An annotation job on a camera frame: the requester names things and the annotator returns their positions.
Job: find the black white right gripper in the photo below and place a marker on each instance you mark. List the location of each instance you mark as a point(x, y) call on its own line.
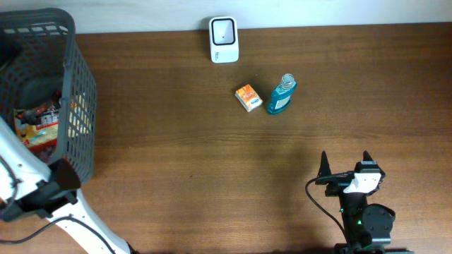
point(336, 190)

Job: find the dark grey plastic basket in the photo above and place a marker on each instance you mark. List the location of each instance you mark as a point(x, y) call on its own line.
point(51, 60)

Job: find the beige chips bag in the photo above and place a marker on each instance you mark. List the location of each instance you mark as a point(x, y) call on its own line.
point(79, 117)

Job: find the blue mouthwash bottle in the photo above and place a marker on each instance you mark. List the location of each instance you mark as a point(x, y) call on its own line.
point(281, 96)

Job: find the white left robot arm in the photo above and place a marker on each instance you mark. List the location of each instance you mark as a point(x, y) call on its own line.
point(52, 192)

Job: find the small orange tissue box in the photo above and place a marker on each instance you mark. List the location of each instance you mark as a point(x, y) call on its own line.
point(248, 97)

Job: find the black snack packet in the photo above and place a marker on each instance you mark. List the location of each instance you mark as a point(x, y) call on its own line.
point(33, 115)

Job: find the orange red snack bag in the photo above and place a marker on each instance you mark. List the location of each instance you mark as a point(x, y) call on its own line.
point(39, 135)

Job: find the white barcode scanner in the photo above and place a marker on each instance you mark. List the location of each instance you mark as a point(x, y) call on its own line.
point(223, 38)

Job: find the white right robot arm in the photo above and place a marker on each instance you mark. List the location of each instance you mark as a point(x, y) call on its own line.
point(366, 227)

